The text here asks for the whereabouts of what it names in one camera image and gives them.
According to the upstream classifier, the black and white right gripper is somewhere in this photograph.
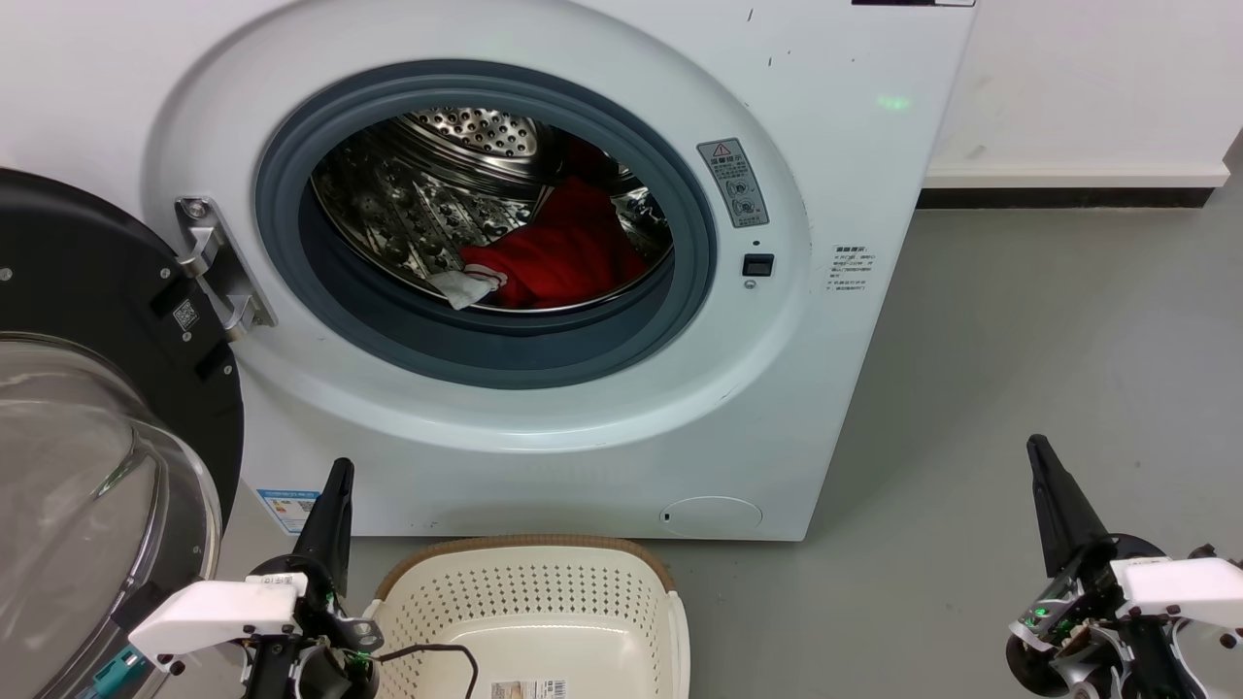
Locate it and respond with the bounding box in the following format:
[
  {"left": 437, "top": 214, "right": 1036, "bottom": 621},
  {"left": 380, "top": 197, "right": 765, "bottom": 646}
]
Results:
[{"left": 1027, "top": 434, "right": 1243, "bottom": 649}]

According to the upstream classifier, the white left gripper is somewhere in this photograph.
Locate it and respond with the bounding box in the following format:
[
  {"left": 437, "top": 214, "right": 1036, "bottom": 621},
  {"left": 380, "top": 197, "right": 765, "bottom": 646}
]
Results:
[{"left": 128, "top": 458, "right": 385, "bottom": 676}]

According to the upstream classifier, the red garment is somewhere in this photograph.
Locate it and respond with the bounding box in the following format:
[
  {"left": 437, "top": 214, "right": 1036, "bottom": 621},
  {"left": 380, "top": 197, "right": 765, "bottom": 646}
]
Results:
[{"left": 459, "top": 136, "right": 650, "bottom": 310}]

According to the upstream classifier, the cream perforated laundry basket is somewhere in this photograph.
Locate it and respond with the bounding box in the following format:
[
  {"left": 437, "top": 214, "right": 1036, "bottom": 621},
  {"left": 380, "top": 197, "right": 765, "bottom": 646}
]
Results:
[{"left": 364, "top": 534, "right": 690, "bottom": 699}]

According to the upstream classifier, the stainless steel washing machine drum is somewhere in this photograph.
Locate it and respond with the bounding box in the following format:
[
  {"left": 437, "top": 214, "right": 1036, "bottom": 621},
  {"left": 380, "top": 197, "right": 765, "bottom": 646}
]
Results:
[{"left": 311, "top": 107, "right": 674, "bottom": 314}]

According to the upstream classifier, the washing machine door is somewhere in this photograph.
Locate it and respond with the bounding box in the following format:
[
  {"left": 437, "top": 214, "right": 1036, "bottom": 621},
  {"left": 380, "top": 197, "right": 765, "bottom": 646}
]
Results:
[{"left": 0, "top": 167, "right": 244, "bottom": 699}]

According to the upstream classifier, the blue energy label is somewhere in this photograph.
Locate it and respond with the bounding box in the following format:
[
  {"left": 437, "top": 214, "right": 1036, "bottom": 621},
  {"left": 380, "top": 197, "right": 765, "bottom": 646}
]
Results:
[{"left": 257, "top": 488, "right": 321, "bottom": 535}]

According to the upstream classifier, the grey rubber door gasket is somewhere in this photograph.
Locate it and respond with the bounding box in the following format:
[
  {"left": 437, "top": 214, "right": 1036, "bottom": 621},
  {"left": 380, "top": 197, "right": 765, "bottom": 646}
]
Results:
[{"left": 254, "top": 60, "right": 718, "bottom": 389}]

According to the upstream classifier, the white front-load washing machine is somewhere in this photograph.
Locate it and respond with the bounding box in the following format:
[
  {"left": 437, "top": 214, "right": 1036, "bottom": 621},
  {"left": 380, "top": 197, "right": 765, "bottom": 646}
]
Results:
[{"left": 0, "top": 0, "right": 977, "bottom": 542}]

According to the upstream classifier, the silver metal door hinge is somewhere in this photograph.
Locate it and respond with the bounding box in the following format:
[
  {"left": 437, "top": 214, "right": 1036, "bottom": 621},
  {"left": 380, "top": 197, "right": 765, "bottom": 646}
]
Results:
[{"left": 175, "top": 196, "right": 278, "bottom": 341}]

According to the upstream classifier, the small white cloth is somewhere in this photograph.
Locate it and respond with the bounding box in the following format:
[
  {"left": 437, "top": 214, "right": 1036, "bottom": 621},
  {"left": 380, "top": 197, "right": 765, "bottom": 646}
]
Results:
[{"left": 430, "top": 269, "right": 508, "bottom": 312}]

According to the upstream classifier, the white and black baseboard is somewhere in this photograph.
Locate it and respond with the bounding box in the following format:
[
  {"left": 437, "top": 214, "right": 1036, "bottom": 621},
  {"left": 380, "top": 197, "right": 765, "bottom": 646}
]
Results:
[{"left": 918, "top": 160, "right": 1232, "bottom": 210}]

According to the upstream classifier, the printed text label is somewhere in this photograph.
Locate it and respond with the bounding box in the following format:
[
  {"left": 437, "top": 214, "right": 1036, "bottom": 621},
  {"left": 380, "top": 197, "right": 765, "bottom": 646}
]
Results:
[{"left": 827, "top": 245, "right": 875, "bottom": 297}]

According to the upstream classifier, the round filter cover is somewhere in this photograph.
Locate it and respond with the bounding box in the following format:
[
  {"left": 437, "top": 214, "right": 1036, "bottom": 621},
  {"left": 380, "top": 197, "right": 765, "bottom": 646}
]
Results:
[{"left": 660, "top": 496, "right": 763, "bottom": 538}]

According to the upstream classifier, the grey warning sticker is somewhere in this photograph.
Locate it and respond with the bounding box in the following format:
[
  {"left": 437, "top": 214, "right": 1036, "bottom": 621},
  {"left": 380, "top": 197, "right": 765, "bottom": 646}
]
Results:
[{"left": 696, "top": 138, "right": 770, "bottom": 229}]

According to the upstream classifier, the thin black camera cable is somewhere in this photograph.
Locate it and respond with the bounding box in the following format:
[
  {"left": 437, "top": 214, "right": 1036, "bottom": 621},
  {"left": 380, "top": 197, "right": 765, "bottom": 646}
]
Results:
[{"left": 377, "top": 644, "right": 481, "bottom": 699}]

